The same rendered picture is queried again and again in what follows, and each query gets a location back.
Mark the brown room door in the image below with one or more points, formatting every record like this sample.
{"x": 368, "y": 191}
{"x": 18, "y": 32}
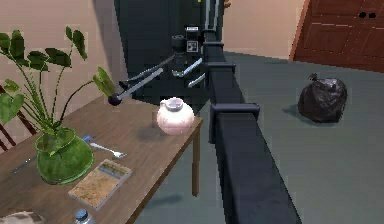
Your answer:
{"x": 336, "y": 36}

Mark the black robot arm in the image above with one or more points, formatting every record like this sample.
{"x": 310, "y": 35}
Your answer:
{"x": 246, "y": 166}

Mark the grey knife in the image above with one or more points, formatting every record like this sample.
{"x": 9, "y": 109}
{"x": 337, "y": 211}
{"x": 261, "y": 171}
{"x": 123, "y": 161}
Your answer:
{"x": 23, "y": 164}

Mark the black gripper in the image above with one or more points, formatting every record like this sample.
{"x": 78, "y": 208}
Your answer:
{"x": 178, "y": 44}

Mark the houseplant in green pot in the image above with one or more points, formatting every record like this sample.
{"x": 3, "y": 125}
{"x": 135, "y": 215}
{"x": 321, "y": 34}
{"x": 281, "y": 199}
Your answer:
{"x": 63, "y": 160}

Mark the dark red wooden chair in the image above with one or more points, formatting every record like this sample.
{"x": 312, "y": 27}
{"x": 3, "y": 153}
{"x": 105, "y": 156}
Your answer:
{"x": 26, "y": 124}

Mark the brown wooden table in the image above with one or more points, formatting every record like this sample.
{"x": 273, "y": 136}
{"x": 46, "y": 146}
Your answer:
{"x": 133, "y": 153}

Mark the pale beige round object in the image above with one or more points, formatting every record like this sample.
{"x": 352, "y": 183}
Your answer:
{"x": 20, "y": 218}

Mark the pink round jug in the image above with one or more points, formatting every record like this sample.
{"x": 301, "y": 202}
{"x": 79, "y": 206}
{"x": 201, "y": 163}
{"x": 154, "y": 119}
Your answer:
{"x": 175, "y": 118}

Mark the silver fork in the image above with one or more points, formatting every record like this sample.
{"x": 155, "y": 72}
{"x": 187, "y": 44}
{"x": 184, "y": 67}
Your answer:
{"x": 106, "y": 149}

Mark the black rubbish bag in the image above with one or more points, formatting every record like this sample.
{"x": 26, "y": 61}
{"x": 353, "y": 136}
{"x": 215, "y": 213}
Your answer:
{"x": 322, "y": 100}

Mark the clear bottle with grey cap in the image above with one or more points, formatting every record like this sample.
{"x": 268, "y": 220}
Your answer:
{"x": 82, "y": 217}

